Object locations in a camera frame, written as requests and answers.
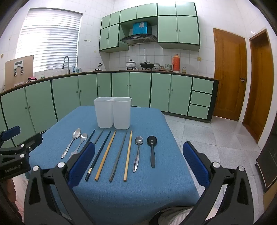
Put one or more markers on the person's left hand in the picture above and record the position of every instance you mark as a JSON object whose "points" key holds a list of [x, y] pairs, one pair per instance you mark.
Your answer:
{"points": [[7, 192]]}

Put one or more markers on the white window blind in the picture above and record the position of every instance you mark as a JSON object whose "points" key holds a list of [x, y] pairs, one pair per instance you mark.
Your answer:
{"points": [[49, 39]]}

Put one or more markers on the plain wooden door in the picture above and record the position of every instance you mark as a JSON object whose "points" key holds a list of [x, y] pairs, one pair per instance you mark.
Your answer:
{"points": [[259, 86]]}

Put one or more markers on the black spoon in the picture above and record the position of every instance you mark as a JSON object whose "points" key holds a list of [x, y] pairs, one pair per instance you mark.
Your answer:
{"points": [[151, 140]]}

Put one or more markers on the green upper wall cabinets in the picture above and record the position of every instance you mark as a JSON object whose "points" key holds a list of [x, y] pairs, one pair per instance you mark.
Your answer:
{"points": [[186, 28]]}

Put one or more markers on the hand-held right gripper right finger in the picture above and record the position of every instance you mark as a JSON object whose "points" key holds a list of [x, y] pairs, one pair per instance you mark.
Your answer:
{"points": [[194, 164]]}

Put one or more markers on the slim metal spoon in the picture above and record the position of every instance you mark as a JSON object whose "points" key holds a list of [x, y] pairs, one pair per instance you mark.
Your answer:
{"points": [[139, 140]]}

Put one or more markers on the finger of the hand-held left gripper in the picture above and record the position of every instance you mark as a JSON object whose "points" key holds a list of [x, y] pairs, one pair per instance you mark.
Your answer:
{"points": [[32, 141], [12, 132]]}

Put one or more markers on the black chopstick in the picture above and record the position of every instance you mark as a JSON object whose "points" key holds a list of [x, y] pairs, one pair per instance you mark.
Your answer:
{"points": [[101, 149], [92, 134]]}

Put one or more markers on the blue box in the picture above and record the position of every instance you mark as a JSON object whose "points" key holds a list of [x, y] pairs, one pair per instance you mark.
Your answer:
{"points": [[141, 28]]}

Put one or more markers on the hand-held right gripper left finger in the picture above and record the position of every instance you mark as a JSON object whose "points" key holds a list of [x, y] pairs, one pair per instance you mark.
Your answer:
{"points": [[83, 162]]}

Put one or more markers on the dark floor cabinet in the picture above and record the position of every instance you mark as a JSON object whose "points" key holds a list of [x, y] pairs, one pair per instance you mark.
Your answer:
{"points": [[268, 168]]}

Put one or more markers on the patterned bowl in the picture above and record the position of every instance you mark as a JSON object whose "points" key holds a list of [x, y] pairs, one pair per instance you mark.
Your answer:
{"points": [[168, 67]]}

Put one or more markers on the white lidded pot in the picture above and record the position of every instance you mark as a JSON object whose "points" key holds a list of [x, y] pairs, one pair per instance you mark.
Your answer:
{"points": [[131, 64]]}

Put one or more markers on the white double utensil holder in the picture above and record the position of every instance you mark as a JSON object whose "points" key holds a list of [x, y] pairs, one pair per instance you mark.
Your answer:
{"points": [[106, 112]]}

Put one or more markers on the wooden chopstick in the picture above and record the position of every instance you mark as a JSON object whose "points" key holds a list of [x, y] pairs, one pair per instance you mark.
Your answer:
{"points": [[128, 154], [107, 152]]}

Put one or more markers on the black range hood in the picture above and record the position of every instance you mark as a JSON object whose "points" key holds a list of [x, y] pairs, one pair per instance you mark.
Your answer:
{"points": [[138, 39]]}

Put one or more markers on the small kettle on tray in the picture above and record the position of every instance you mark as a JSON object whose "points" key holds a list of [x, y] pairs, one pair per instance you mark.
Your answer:
{"points": [[100, 67]]}

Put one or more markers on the black wok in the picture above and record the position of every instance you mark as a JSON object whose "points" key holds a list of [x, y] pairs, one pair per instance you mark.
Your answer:
{"points": [[147, 65]]}

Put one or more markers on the metal kitchen faucet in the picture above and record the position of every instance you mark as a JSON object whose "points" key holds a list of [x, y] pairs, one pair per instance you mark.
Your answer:
{"points": [[67, 62]]}

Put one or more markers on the bottles beside sink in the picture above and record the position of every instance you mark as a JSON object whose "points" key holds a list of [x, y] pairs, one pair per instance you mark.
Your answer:
{"points": [[76, 69]]}

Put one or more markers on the red cloth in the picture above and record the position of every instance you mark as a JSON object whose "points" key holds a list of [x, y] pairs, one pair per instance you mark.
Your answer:
{"points": [[32, 78]]}

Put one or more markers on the brown cardboard board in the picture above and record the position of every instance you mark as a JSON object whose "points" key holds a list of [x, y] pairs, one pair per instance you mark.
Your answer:
{"points": [[28, 67]]}

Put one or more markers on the stack of patterned bowls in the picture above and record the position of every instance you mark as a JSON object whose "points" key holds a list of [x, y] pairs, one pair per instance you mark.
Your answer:
{"points": [[157, 66]]}

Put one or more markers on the grey chopstick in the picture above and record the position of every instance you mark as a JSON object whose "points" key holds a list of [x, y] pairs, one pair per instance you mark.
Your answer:
{"points": [[99, 136]]}

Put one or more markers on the person's grey clothing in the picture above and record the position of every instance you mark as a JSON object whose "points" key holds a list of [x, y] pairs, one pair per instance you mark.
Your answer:
{"points": [[173, 216]]}

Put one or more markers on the blue tablecloth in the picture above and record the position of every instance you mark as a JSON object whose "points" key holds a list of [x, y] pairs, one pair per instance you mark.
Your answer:
{"points": [[129, 194]]}

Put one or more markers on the large metal spoon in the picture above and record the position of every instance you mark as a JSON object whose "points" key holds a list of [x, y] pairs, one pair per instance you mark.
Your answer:
{"points": [[76, 133]]}

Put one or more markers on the green lower kitchen cabinets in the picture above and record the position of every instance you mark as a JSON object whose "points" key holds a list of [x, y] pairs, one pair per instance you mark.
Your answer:
{"points": [[138, 88]]}

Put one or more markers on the person's pink striped clothing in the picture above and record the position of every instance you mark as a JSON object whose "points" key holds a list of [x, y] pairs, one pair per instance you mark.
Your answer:
{"points": [[20, 194]]}

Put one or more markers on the orange thermos flask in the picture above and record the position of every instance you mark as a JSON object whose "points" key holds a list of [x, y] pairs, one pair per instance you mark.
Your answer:
{"points": [[176, 63]]}

